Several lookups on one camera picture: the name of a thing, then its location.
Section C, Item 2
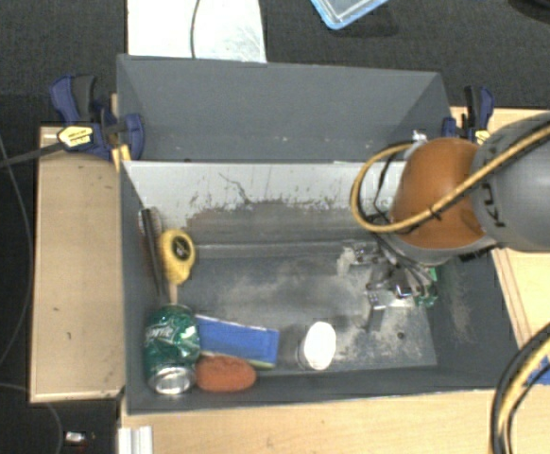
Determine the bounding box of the pale wood board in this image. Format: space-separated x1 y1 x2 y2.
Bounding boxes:
28 125 128 404

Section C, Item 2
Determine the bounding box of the yellow tape measure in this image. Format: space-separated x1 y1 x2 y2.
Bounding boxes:
156 228 198 286

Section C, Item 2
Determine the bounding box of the dark grey narrow tool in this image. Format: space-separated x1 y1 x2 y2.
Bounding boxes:
139 207 180 305

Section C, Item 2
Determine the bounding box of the blue box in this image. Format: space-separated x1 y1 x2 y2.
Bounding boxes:
194 313 282 371

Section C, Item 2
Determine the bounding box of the orange-red sponge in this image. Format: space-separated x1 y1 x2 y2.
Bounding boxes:
194 353 258 393

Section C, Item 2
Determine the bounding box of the clear bottle with white cap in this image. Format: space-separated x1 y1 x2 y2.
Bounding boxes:
295 320 338 372

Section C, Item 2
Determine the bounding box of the grey metal bin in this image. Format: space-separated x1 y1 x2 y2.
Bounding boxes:
113 53 523 415

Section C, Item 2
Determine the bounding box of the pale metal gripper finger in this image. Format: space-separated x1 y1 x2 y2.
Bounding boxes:
389 282 418 310
365 291 389 333

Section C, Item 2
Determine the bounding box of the green soda can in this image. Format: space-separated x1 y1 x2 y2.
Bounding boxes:
142 303 202 395

